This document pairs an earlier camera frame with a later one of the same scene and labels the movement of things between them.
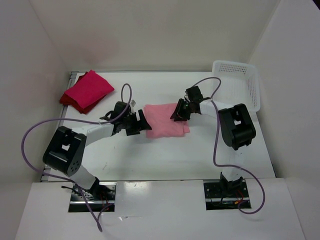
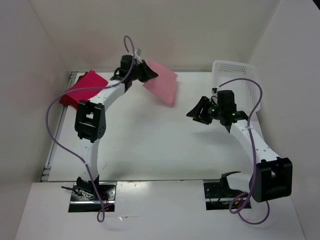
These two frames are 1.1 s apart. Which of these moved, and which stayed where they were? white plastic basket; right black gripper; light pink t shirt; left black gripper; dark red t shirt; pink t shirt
Moved: light pink t shirt; left black gripper; right black gripper
Stayed: pink t shirt; dark red t shirt; white plastic basket
